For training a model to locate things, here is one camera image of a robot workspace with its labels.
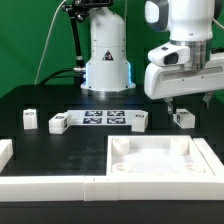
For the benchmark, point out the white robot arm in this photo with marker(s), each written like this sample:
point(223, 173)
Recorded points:
point(119, 49)

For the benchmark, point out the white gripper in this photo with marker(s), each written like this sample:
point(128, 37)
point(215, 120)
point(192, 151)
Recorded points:
point(171, 81)

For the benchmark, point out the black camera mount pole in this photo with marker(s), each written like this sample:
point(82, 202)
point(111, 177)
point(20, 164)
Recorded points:
point(78, 11)

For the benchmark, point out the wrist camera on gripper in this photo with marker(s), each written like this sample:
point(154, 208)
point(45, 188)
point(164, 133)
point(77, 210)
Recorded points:
point(169, 54)

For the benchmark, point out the white plate with markers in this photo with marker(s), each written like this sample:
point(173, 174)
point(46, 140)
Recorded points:
point(102, 117)

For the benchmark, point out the white square tabletop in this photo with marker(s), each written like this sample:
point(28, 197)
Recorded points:
point(156, 155)

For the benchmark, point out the white U-shaped fence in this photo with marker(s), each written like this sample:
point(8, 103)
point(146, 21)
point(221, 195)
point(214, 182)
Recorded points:
point(119, 187)

